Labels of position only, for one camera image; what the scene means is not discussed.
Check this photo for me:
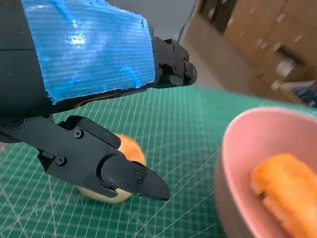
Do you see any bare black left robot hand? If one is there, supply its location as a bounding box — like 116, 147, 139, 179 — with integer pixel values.
0, 0, 198, 202

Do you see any round toy bread bun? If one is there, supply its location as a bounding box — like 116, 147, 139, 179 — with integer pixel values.
75, 133, 147, 204

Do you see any pink bowl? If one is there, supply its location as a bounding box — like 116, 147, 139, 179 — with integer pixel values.
214, 106, 317, 238

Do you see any rectangular toy bread loaf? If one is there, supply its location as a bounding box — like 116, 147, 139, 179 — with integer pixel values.
250, 153, 317, 238

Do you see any green cutting mat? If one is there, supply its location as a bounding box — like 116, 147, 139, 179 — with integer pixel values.
0, 85, 317, 238

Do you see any brown cardboard box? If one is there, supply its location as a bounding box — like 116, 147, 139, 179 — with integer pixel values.
184, 0, 317, 82

